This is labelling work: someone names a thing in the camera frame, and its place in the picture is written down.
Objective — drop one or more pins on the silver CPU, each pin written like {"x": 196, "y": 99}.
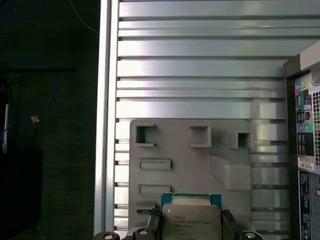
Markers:
{"x": 190, "y": 220}

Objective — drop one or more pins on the small brown scrap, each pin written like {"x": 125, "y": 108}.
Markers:
{"x": 35, "y": 119}

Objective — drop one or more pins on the green RAM stick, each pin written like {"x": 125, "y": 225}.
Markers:
{"x": 145, "y": 211}

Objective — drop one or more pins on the white strip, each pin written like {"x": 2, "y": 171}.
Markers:
{"x": 6, "y": 125}

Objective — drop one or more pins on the grey parts rack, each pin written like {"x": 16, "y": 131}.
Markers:
{"x": 185, "y": 162}

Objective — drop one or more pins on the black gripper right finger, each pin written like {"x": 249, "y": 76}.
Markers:
{"x": 228, "y": 225}

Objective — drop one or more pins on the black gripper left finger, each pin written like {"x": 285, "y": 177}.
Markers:
{"x": 155, "y": 225}

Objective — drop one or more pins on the black open PC case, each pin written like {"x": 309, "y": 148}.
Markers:
{"x": 291, "y": 150}

